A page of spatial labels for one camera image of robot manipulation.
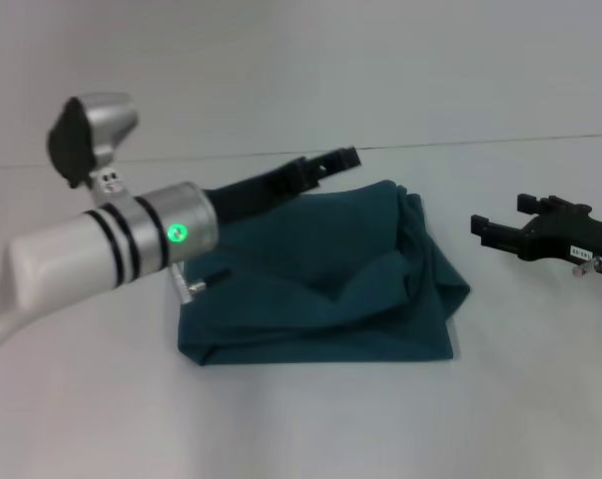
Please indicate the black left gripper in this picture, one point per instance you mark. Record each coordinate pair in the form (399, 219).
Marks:
(260, 194)

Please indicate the teal t-shirt with FREE print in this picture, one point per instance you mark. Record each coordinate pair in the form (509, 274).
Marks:
(330, 279)

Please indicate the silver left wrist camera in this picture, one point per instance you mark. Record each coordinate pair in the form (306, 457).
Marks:
(88, 144)

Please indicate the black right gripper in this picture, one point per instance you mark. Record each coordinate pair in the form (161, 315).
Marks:
(572, 237)

